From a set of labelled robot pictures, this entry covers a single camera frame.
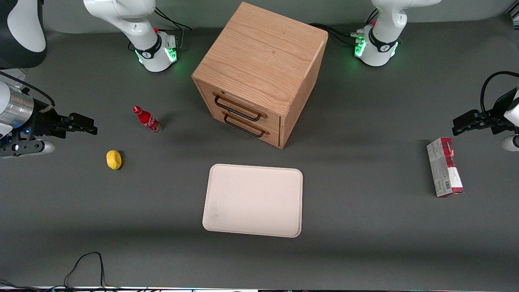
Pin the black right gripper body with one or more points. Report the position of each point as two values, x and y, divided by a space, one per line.
41 121

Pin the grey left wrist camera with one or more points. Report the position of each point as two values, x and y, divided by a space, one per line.
511 143

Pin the wooden drawer cabinet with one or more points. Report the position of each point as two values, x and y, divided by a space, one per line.
263 56

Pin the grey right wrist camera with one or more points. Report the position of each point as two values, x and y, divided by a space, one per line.
28 148

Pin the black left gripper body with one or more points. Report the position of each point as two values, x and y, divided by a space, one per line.
495 118

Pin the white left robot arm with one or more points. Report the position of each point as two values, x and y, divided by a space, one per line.
383 44

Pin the yellow lemon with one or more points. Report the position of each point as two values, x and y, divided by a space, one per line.
114 159

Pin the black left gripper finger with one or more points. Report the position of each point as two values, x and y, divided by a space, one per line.
470 127
470 117

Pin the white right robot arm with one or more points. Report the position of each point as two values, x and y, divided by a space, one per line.
134 24

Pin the red and white carton box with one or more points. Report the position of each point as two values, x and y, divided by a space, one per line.
444 168

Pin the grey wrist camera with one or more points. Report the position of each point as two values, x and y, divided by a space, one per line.
511 143
28 148

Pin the red coke bottle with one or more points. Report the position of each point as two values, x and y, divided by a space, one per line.
146 120

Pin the beige rectangular tray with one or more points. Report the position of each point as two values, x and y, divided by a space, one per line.
253 200

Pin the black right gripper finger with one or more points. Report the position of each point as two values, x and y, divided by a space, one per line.
85 130
83 119

